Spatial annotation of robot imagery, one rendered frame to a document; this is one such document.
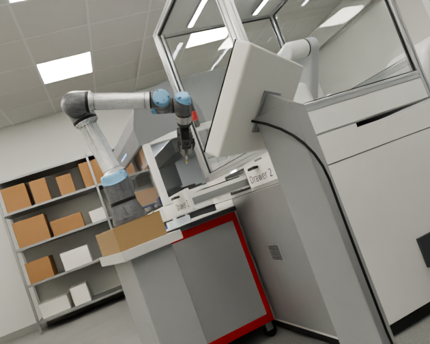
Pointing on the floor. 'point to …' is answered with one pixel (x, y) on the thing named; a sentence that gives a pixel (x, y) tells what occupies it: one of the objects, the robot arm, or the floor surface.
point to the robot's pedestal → (157, 292)
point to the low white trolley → (222, 277)
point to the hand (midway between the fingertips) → (186, 156)
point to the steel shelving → (56, 235)
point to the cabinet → (295, 274)
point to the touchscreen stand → (323, 226)
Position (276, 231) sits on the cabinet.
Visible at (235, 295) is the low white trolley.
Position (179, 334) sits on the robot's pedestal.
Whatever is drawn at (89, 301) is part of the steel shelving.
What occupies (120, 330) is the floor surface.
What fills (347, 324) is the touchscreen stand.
